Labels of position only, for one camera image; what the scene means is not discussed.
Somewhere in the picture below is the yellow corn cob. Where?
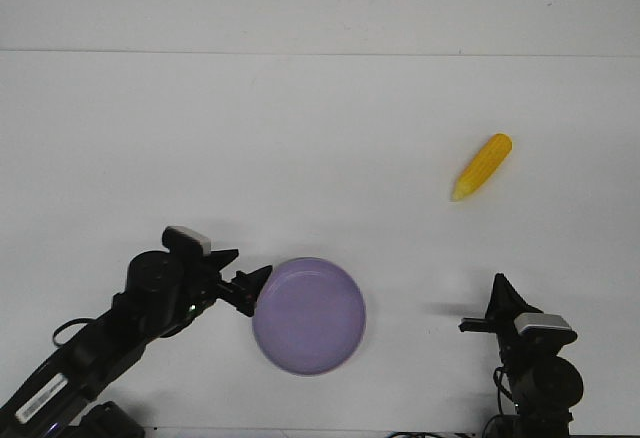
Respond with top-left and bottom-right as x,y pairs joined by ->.
451,133 -> 513,202

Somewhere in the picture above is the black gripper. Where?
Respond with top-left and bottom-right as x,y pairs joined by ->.
458,273 -> 575,357
169,249 -> 273,318

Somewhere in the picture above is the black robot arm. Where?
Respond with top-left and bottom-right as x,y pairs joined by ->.
459,273 -> 584,437
1,250 -> 272,437

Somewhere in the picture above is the purple round plate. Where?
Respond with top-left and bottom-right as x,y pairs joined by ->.
252,257 -> 367,376

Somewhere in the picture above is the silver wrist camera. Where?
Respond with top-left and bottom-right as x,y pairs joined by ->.
161,226 -> 211,259
514,313 -> 573,336

